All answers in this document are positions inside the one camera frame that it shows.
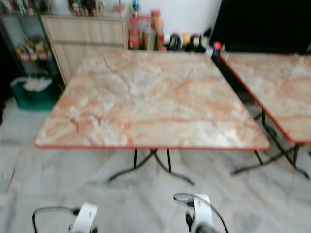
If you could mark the green plastic bin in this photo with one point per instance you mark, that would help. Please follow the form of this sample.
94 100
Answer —
36 98

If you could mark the light wood cabinet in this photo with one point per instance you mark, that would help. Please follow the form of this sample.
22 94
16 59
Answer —
87 41

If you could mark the marble top folding table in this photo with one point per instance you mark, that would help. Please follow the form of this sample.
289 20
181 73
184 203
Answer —
277 92
150 102

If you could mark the red label bottle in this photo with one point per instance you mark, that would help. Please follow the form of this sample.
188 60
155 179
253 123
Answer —
134 36

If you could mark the metal canister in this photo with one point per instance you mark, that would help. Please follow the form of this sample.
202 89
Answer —
149 41

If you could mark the blue top bottle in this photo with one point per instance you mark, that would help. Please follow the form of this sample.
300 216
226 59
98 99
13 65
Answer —
135 8

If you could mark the orange lid jar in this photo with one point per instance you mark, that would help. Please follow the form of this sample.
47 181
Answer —
155 17

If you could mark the dark round kettle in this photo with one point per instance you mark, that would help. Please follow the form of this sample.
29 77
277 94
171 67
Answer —
174 42

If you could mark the yellow cap dark bottle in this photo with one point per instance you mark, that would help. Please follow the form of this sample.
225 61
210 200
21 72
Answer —
186 41

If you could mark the red cap dark bottle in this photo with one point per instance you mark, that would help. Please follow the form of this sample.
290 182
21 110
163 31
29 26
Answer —
216 49

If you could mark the large black screen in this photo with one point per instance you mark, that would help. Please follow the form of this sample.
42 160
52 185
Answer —
262 24

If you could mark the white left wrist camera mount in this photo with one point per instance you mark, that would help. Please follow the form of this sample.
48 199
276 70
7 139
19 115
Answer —
85 217

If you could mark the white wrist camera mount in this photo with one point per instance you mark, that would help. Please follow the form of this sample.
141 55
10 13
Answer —
85 217
204 209

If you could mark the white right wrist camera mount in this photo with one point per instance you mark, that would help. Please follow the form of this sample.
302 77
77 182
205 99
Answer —
204 209

